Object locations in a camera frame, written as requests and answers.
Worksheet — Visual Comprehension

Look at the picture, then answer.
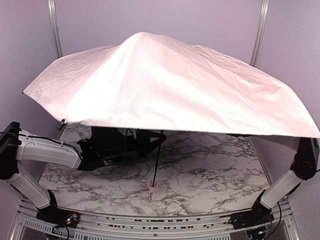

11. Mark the left aluminium frame post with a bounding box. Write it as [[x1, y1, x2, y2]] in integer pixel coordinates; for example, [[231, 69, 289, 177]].
[[48, 0, 63, 58]]

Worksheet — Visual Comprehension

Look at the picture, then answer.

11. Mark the aluminium frame post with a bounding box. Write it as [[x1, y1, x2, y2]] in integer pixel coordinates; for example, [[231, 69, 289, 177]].
[[250, 0, 270, 67], [48, 0, 63, 58]]

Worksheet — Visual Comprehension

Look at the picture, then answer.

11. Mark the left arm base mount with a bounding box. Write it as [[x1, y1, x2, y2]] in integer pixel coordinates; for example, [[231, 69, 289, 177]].
[[36, 206, 80, 229]]

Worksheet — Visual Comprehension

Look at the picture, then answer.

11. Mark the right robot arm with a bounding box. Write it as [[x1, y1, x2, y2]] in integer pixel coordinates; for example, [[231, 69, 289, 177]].
[[252, 135, 320, 216]]

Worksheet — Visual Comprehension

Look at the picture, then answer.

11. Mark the right aluminium frame post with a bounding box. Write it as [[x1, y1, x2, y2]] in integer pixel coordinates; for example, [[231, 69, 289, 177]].
[[250, 0, 270, 67]]

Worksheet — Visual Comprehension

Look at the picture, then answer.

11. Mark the front aluminium rail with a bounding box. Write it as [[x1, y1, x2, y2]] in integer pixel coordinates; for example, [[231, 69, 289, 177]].
[[8, 199, 301, 240]]

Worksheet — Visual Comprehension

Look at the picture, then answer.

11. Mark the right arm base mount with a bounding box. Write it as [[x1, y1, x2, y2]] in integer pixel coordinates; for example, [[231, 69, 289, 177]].
[[228, 208, 275, 230]]

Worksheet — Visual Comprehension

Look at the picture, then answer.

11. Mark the pink and black umbrella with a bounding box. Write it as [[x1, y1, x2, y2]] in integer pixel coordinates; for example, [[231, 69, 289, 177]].
[[21, 31, 320, 203]]

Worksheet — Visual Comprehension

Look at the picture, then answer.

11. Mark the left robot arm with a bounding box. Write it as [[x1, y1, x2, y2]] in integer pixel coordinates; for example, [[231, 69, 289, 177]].
[[0, 121, 167, 216]]

